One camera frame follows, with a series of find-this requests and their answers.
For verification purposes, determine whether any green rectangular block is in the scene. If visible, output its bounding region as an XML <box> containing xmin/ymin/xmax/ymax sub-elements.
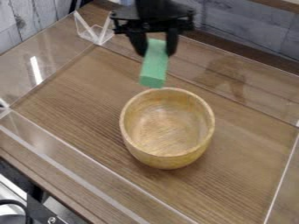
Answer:
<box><xmin>139</xmin><ymin>38</ymin><xmax>169</xmax><ymax>88</ymax></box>

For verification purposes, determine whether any black cable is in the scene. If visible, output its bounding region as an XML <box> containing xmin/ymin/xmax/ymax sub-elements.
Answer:
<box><xmin>0</xmin><ymin>199</ymin><xmax>30</xmax><ymax>217</ymax></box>

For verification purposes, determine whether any clear acrylic corner bracket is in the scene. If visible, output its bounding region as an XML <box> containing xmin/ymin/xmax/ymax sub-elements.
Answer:
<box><xmin>74</xmin><ymin>11</ymin><xmax>115</xmax><ymax>46</ymax></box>

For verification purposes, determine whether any black metal table bracket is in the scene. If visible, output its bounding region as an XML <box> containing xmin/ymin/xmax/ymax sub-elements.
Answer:
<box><xmin>27</xmin><ymin>186</ymin><xmax>59</xmax><ymax>224</ymax></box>

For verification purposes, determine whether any wooden bowl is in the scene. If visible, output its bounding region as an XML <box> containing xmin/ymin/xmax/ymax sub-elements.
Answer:
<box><xmin>119</xmin><ymin>87</ymin><xmax>217</xmax><ymax>170</ymax></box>

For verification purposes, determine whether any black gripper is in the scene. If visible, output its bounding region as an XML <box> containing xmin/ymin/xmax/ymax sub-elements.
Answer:
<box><xmin>110</xmin><ymin>0</ymin><xmax>195</xmax><ymax>57</ymax></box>

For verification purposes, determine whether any clear acrylic enclosure wall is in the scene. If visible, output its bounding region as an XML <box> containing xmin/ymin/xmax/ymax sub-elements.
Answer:
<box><xmin>0</xmin><ymin>17</ymin><xmax>299</xmax><ymax>224</ymax></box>

